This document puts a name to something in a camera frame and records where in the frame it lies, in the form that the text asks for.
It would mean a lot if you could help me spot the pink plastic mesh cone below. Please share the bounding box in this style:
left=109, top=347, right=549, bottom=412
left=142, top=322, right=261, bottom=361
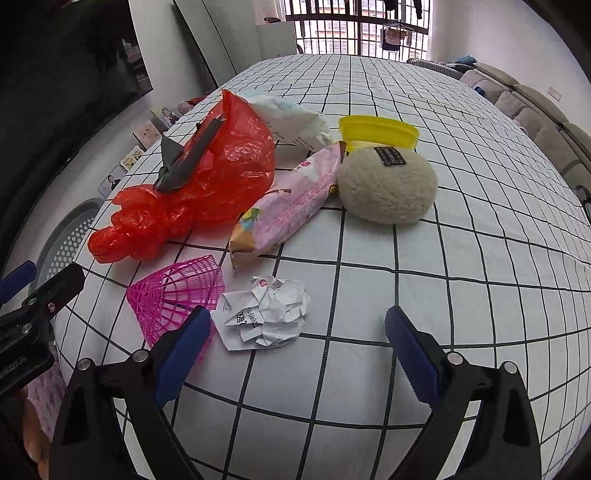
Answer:
left=126, top=255, right=224, bottom=347

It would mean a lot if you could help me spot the white paper ball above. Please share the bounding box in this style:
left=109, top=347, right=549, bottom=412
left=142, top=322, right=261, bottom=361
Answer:
left=211, top=276, right=311, bottom=352

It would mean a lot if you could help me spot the pink snack wrapper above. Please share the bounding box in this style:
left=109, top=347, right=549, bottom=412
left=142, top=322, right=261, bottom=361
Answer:
left=228, top=142, right=346, bottom=266

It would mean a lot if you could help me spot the beige fluffy round pouch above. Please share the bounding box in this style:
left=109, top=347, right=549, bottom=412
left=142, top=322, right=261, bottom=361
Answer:
left=337, top=146, right=439, bottom=225

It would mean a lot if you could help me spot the grey perforated trash basket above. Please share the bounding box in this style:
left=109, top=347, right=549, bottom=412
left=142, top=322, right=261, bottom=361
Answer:
left=28, top=198, right=104, bottom=294

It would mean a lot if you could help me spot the person's hand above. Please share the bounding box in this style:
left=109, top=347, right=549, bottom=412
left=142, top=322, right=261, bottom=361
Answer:
left=22, top=399, right=50, bottom=480

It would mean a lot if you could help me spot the pink fuzzy rug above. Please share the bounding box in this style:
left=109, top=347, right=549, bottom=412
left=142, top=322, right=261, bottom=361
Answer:
left=27, top=361, right=66, bottom=440

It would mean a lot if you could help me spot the dark grey cloth strip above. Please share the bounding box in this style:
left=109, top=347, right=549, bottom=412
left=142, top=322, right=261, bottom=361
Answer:
left=153, top=116, right=224, bottom=194

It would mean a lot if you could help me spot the red plastic bag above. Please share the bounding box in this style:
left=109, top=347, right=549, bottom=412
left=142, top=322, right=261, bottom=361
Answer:
left=87, top=90, right=276, bottom=264

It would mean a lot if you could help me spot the white black-grid tablecloth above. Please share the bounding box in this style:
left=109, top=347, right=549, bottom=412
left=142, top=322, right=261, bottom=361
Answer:
left=55, top=55, right=590, bottom=479

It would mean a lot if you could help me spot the white baby wipes bag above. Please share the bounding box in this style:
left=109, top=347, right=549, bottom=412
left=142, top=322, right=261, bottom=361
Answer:
left=242, top=94, right=334, bottom=152

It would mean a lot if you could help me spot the grey sofa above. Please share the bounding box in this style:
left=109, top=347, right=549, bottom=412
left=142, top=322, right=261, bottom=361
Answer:
left=408, top=59, right=590, bottom=208

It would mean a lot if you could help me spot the black window grille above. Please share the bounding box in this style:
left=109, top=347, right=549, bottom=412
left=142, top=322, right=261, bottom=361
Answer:
left=280, top=0, right=432, bottom=62

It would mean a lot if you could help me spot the photo frame of man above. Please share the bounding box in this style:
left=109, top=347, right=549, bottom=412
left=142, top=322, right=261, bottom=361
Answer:
left=98, top=165, right=126, bottom=199

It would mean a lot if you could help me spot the scalloped white photo frame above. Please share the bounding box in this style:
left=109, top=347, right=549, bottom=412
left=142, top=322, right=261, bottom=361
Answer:
left=119, top=145, right=144, bottom=172

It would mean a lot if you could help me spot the pink portrait photo frame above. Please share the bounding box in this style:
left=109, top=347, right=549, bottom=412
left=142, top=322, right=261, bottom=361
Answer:
left=133, top=120, right=161, bottom=150

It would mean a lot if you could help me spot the tall child photo frame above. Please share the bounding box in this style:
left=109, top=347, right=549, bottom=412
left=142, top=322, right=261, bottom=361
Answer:
left=150, top=107, right=179, bottom=132

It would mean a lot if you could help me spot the black wall television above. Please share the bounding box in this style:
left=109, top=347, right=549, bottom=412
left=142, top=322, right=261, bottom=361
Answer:
left=1, top=1, right=152, bottom=261

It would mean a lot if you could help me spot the yellow plastic square ring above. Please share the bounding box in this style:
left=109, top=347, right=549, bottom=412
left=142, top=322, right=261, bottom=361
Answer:
left=337, top=114, right=421, bottom=153

